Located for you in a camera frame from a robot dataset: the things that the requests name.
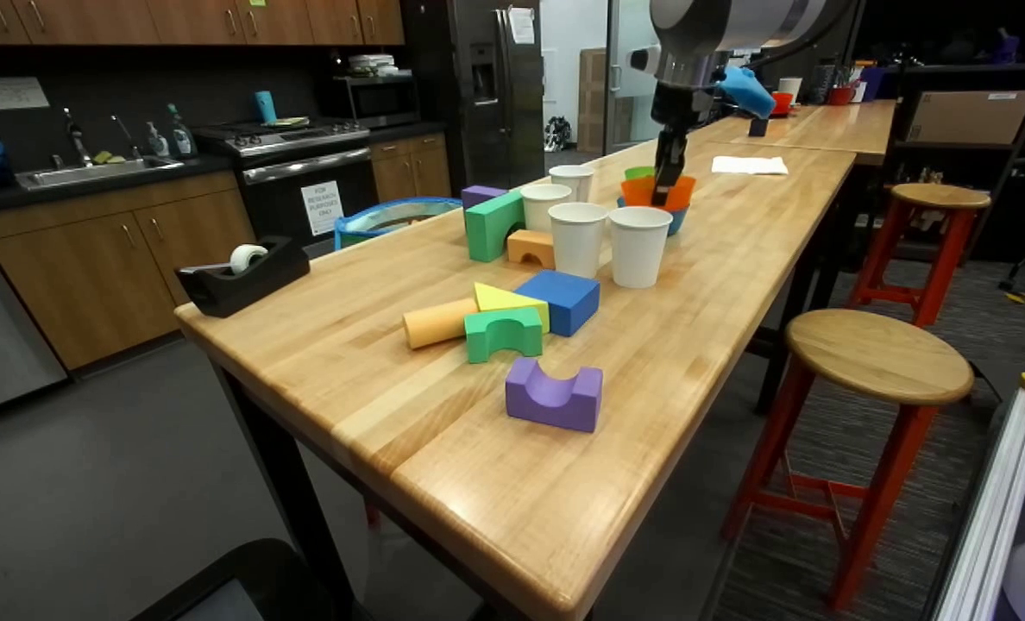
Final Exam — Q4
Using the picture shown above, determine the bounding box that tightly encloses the green arch foam block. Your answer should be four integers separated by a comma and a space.
467, 312, 546, 364

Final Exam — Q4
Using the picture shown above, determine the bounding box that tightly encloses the white paper cup far back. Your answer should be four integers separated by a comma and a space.
549, 167, 592, 202

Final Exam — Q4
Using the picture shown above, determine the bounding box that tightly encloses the orange plastic bowl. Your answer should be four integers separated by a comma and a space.
620, 178, 697, 216

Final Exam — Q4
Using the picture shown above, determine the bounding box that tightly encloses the yellow triangle foam block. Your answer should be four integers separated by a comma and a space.
474, 283, 549, 331

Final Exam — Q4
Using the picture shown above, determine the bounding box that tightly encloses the purple arch foam block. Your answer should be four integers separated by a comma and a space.
505, 360, 605, 434

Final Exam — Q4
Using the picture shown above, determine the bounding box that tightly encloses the white paper cup front left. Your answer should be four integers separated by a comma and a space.
549, 204, 605, 279

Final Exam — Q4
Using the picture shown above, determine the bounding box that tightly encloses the black tape dispenser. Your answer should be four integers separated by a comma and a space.
176, 236, 312, 318

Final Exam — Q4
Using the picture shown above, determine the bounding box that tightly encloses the white paper cup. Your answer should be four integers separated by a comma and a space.
549, 167, 592, 202
520, 181, 573, 233
549, 204, 605, 279
612, 207, 668, 291

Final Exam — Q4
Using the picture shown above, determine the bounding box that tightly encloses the steel kitchen sink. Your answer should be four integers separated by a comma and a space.
15, 159, 183, 191

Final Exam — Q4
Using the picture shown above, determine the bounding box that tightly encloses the white paper cup front right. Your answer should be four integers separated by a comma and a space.
612, 207, 668, 291

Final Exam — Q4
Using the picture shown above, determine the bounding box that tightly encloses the white paper sheet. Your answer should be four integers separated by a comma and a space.
711, 157, 791, 178

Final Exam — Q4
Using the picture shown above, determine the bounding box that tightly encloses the microwave oven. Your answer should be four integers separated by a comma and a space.
321, 78, 418, 121

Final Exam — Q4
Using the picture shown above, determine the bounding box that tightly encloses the tan cylinder foam block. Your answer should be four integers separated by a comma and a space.
405, 302, 475, 349

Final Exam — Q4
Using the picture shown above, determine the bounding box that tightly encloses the red wooden stool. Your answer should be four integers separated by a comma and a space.
725, 308, 972, 612
851, 184, 989, 329

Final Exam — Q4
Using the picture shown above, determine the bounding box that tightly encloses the green plastic bowl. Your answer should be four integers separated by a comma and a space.
625, 167, 656, 181

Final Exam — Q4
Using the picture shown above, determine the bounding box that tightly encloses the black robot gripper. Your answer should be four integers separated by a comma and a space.
651, 82, 692, 191

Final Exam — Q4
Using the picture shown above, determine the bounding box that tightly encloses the small purple foam block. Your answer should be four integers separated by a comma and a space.
464, 184, 506, 207

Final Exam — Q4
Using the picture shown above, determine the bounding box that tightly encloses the tall green foam block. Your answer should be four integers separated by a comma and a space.
467, 191, 525, 262

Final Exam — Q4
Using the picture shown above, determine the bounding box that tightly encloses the blue cube foam block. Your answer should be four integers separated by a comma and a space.
520, 268, 599, 340

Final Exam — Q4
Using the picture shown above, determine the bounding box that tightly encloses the far red wooden stool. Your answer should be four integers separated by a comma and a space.
851, 184, 989, 329

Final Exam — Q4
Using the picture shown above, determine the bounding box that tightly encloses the blue plastic chair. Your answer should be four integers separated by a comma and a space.
335, 196, 459, 249

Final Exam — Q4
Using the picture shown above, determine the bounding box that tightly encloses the white paper cup back left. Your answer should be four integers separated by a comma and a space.
520, 181, 573, 233

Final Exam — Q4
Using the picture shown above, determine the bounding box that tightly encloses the black refrigerator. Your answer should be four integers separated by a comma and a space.
399, 0, 546, 187

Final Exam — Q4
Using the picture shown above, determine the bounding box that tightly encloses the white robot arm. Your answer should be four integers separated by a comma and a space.
649, 0, 843, 204

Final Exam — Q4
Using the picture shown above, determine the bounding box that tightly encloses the orange arch foam block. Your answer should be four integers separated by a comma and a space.
506, 228, 557, 268

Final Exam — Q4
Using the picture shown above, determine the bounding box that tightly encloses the black oven range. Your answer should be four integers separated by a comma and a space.
225, 121, 375, 244

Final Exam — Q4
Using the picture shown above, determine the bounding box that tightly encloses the near red wooden stool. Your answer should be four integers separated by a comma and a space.
725, 308, 972, 612

